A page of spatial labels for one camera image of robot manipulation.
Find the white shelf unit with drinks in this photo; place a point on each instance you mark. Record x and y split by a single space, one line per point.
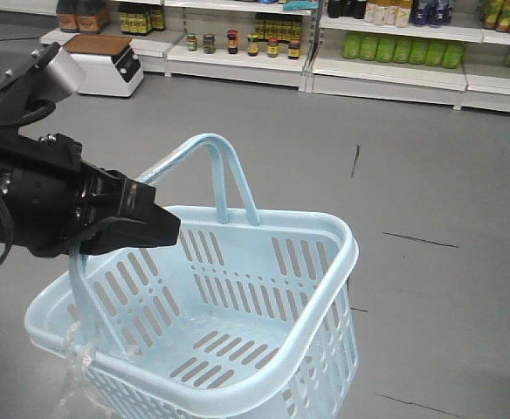
454 53

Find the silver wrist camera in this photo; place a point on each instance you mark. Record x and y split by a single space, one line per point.
57 74

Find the light blue plastic basket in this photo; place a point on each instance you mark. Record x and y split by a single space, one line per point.
246 316

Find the white scale wooden top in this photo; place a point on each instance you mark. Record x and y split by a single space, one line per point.
111 66

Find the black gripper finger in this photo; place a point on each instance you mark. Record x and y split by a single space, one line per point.
136 201
161 229

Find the white shelf unit with sauces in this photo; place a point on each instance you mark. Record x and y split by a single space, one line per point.
244 41

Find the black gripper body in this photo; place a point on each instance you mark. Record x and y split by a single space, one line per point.
51 199

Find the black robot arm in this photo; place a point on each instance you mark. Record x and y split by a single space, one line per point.
19 106

